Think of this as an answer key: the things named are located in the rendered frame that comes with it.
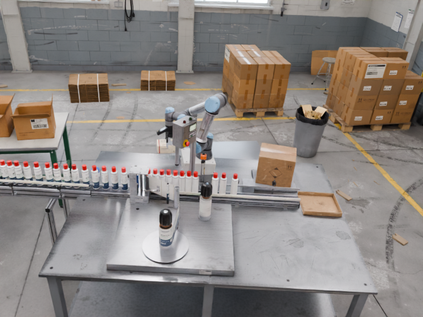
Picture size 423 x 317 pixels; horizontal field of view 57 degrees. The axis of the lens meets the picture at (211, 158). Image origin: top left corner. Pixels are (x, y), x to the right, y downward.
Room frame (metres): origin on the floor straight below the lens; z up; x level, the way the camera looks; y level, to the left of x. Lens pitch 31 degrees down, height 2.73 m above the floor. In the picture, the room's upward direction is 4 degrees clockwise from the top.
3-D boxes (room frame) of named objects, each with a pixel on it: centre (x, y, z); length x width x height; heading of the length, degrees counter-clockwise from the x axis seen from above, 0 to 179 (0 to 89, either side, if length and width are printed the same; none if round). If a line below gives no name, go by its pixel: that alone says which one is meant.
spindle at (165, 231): (1.87, 0.26, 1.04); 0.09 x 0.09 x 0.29
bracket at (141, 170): (2.36, 0.52, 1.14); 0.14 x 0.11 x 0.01; 92
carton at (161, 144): (3.00, 0.41, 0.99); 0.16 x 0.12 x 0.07; 102
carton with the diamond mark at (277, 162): (2.81, -0.56, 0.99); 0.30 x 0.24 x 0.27; 80
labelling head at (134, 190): (2.37, 0.52, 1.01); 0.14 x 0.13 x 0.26; 92
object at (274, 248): (2.37, -0.03, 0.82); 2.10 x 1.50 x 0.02; 92
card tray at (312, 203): (2.50, -0.89, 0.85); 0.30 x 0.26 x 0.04; 92
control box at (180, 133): (2.55, 0.21, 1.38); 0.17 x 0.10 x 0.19; 147
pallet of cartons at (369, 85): (6.06, -2.54, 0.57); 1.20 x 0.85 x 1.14; 104
